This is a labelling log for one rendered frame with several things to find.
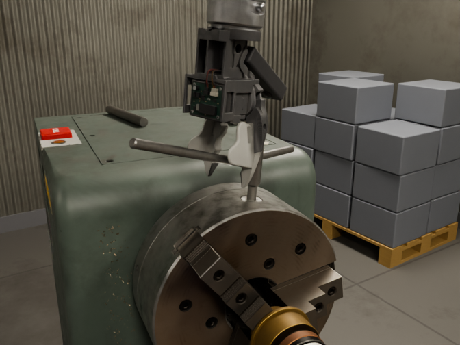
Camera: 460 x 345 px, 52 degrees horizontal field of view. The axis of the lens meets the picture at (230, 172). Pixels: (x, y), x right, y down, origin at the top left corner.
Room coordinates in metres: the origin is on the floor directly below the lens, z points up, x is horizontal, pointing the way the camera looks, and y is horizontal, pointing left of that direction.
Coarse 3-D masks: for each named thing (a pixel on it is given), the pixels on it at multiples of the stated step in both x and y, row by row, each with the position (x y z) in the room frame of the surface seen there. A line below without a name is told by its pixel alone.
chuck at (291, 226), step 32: (224, 192) 0.70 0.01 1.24; (192, 224) 0.63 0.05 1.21; (224, 224) 0.61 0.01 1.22; (256, 224) 0.63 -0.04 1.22; (288, 224) 0.65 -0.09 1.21; (160, 256) 0.62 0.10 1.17; (224, 256) 0.61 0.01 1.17; (256, 256) 0.63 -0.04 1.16; (288, 256) 0.65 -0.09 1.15; (320, 256) 0.67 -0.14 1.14; (160, 288) 0.57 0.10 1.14; (192, 288) 0.59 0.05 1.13; (256, 288) 0.71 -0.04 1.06; (160, 320) 0.57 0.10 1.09; (192, 320) 0.59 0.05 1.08; (224, 320) 0.61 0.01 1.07; (320, 320) 0.68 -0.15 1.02
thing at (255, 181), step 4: (260, 156) 0.67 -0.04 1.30; (260, 160) 0.67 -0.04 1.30; (260, 164) 0.67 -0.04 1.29; (256, 168) 0.67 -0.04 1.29; (260, 168) 0.67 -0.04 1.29; (256, 172) 0.67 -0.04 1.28; (260, 172) 0.67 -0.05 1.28; (256, 176) 0.67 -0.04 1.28; (260, 176) 0.67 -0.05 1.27; (252, 180) 0.67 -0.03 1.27; (256, 180) 0.67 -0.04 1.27; (260, 180) 0.67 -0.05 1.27; (248, 184) 0.67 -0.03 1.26; (252, 184) 0.67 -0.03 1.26; (256, 184) 0.67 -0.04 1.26; (248, 188) 0.67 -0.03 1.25; (252, 188) 0.67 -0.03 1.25; (256, 188) 0.67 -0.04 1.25; (248, 192) 0.67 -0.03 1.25; (252, 192) 0.67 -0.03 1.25; (256, 192) 0.67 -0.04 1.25; (248, 196) 0.67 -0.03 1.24; (252, 196) 0.67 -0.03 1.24; (252, 200) 0.67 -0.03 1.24
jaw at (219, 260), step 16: (192, 240) 0.61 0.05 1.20; (192, 256) 0.59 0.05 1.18; (208, 256) 0.58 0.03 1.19; (208, 272) 0.55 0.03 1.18; (224, 272) 0.57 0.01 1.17; (224, 288) 0.56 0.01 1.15; (240, 288) 0.55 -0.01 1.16; (240, 304) 0.55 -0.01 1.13; (256, 304) 0.55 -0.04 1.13; (256, 320) 0.54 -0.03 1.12
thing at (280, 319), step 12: (276, 312) 0.54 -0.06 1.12; (288, 312) 0.55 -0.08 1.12; (300, 312) 0.56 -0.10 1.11; (264, 324) 0.54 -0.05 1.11; (276, 324) 0.53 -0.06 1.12; (288, 324) 0.52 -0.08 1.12; (300, 324) 0.52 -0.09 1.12; (252, 336) 0.53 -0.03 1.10; (264, 336) 0.52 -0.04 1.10; (276, 336) 0.51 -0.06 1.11; (288, 336) 0.51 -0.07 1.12; (300, 336) 0.50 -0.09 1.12; (312, 336) 0.51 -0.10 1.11
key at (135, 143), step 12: (132, 144) 0.50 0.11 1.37; (144, 144) 0.51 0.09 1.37; (156, 144) 0.52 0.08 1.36; (168, 144) 0.54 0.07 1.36; (180, 156) 0.55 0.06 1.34; (192, 156) 0.57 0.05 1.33; (204, 156) 0.58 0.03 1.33; (216, 156) 0.60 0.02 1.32; (264, 156) 0.68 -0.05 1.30; (276, 156) 0.71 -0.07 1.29
